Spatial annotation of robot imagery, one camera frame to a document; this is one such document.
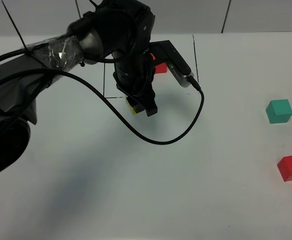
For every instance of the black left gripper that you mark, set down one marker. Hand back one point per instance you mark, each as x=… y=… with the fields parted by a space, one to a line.
x=135 y=77

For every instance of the yellow cube block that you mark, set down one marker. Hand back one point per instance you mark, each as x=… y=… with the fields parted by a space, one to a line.
x=132 y=108

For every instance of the green cube block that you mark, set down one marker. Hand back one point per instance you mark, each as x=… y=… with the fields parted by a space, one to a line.
x=279 y=111

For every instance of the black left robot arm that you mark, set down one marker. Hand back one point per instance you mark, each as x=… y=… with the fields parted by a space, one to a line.
x=118 y=32

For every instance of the template red cube block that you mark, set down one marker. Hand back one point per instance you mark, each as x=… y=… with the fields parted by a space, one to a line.
x=160 y=68

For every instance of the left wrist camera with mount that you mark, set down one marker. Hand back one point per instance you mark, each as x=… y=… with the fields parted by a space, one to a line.
x=165 y=53

